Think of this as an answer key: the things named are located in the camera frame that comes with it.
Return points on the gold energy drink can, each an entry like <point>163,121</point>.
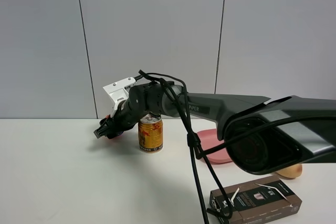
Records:
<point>150,133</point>

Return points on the pink square plastic plate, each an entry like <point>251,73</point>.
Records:
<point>209,140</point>

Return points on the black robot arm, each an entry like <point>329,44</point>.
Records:
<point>260,136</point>

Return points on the tan egg-shaped bread roll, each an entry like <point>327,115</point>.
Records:
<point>291,172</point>

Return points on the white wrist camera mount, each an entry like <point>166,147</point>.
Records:
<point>118,92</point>

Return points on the brown coffee capsule box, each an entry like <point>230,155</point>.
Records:
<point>257,201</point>

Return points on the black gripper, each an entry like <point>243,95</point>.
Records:
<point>124,119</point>

